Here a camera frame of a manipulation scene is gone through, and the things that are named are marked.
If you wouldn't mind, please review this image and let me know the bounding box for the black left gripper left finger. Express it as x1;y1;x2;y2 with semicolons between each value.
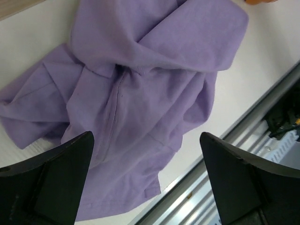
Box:
0;131;94;225

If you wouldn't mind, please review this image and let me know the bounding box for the purple t shirt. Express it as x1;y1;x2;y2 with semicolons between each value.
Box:
0;0;248;221

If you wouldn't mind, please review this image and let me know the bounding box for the aluminium frame rail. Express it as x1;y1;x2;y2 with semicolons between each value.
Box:
132;65;300;225

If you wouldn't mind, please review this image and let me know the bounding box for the wooden clothes rack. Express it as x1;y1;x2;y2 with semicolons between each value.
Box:
0;0;45;21

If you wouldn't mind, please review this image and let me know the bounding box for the orange plastic basket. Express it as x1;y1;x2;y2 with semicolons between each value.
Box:
244;0;277;5

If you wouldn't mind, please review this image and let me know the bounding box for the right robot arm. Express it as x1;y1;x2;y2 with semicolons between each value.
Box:
264;92;300;140

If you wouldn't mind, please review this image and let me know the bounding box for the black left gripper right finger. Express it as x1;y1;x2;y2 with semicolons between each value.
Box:
200;132;300;225

